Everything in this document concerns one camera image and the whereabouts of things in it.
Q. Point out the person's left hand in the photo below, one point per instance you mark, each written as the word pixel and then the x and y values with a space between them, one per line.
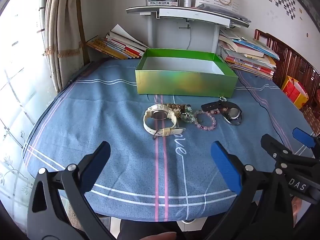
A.
pixel 160 236

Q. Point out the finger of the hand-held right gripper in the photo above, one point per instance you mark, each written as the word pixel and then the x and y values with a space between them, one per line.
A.
pixel 303 137
pixel 272 145

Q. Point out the blue striped blanket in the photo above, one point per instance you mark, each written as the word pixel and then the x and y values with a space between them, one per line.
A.
pixel 100 120

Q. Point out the black wrist watch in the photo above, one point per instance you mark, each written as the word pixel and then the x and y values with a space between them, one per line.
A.
pixel 212 106

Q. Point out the slanted stack of thin books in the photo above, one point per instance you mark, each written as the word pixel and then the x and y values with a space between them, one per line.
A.
pixel 117 45

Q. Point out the shiny green cardboard box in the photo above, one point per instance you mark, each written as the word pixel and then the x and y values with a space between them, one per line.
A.
pixel 175 85

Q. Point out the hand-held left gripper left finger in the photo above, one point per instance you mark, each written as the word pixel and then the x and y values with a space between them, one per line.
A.
pixel 97 165

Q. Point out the dark framed wall picture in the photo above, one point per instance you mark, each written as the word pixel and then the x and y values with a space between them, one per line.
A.
pixel 307 2

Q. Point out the beige curtain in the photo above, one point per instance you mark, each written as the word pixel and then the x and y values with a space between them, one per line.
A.
pixel 65 30

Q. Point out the red and yellow gift bag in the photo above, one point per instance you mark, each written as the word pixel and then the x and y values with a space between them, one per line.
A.
pixel 292 92

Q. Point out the white wrist watch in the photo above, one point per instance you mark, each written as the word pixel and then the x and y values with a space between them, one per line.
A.
pixel 160 115

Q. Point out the white shelf desk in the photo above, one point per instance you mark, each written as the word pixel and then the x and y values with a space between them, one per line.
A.
pixel 195 15

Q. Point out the frosted glass window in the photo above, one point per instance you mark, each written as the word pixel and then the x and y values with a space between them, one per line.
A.
pixel 15 80

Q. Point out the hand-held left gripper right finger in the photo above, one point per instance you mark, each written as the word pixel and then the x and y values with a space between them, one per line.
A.
pixel 225 167

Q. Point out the tall stack of books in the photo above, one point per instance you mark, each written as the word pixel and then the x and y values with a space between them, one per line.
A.
pixel 247 55

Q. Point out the grey plastic pouch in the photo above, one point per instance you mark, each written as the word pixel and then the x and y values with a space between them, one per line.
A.
pixel 225 11

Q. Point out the small clear crystal charm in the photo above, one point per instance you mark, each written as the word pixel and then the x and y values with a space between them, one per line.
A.
pixel 222 99

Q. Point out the dark wooden headboard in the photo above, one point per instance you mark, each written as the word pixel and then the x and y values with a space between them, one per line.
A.
pixel 287 62

